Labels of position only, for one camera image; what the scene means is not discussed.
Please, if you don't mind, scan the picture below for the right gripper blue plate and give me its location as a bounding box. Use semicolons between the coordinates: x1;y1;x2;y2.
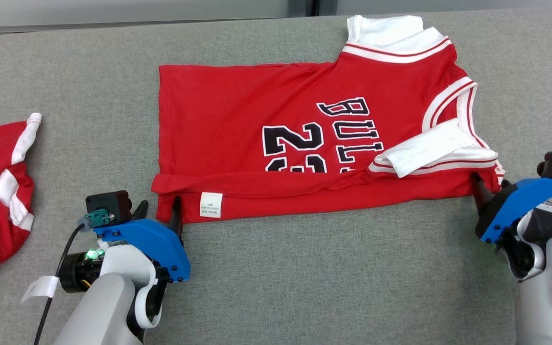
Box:
470;172;552;243

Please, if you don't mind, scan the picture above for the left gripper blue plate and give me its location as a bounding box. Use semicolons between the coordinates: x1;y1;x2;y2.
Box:
92;195;192;284

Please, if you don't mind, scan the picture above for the black left cable teal plug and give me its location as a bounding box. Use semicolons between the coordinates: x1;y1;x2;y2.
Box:
34;209;114;345

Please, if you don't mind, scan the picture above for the grey partition post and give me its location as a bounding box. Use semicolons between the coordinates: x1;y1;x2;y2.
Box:
287;0;339;18

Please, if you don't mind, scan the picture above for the white paper cable tag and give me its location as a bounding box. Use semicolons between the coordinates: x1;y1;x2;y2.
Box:
21;275;60;303

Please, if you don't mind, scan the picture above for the red basketball jersey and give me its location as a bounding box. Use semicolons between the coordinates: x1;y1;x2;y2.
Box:
151;14;507;225

